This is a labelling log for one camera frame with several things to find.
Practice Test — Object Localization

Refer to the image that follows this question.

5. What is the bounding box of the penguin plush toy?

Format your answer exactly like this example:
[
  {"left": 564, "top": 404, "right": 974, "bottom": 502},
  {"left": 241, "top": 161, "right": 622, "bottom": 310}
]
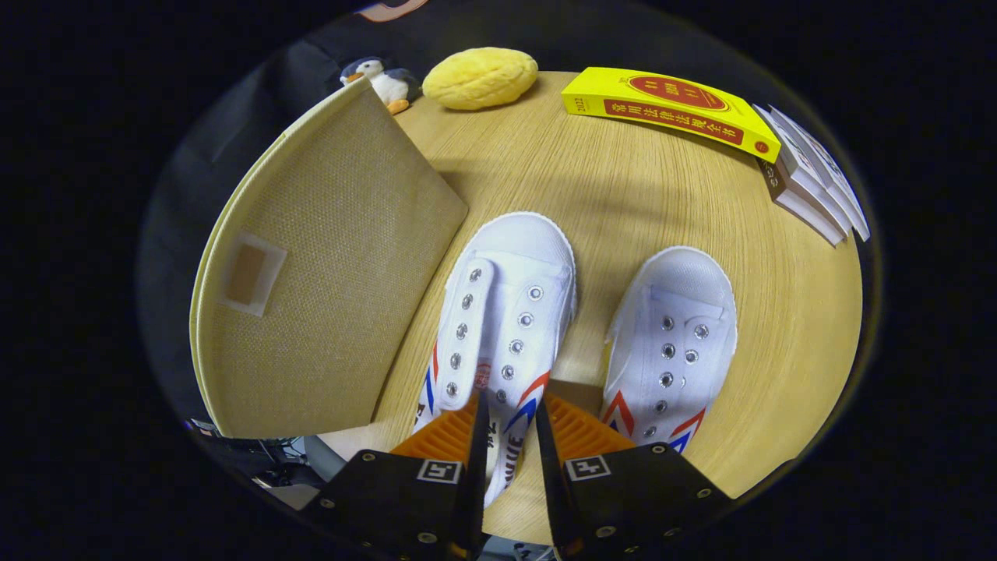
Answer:
[{"left": 340, "top": 56, "right": 423, "bottom": 116}]

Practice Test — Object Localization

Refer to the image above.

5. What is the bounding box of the yellow bun plush toy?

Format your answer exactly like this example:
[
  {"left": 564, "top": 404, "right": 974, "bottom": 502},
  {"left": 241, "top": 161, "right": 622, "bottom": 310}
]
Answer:
[{"left": 422, "top": 47, "right": 540, "bottom": 111}]

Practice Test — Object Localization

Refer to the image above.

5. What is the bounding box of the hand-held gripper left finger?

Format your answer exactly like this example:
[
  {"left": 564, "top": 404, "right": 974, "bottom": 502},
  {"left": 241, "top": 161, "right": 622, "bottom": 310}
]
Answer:
[{"left": 302, "top": 392, "right": 490, "bottom": 559}]

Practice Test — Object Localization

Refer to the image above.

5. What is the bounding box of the yellow book red label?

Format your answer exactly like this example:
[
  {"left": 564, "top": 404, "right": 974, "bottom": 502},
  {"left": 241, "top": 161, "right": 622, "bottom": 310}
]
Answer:
[{"left": 561, "top": 67, "right": 782, "bottom": 164}]

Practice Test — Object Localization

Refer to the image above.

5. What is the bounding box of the beige fabric storage box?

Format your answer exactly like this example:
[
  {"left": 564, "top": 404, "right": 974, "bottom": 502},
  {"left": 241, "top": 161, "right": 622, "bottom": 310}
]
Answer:
[{"left": 189, "top": 76, "right": 470, "bottom": 439}]

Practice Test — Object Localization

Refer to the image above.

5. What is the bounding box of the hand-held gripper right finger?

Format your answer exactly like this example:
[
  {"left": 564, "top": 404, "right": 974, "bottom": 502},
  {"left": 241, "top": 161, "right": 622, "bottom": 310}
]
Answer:
[{"left": 536, "top": 393, "right": 733, "bottom": 560}]

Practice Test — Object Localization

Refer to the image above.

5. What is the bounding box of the white canvas shoe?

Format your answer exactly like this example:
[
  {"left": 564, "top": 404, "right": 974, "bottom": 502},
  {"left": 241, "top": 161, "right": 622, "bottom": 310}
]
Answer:
[
  {"left": 411, "top": 212, "right": 577, "bottom": 507},
  {"left": 600, "top": 246, "right": 738, "bottom": 455}
]

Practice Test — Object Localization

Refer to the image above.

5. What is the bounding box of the white illustrated book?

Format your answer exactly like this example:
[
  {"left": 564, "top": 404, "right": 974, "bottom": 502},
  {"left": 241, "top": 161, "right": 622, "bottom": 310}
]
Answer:
[
  {"left": 754, "top": 105, "right": 856, "bottom": 236},
  {"left": 757, "top": 156, "right": 847, "bottom": 247},
  {"left": 767, "top": 105, "right": 871, "bottom": 242}
]

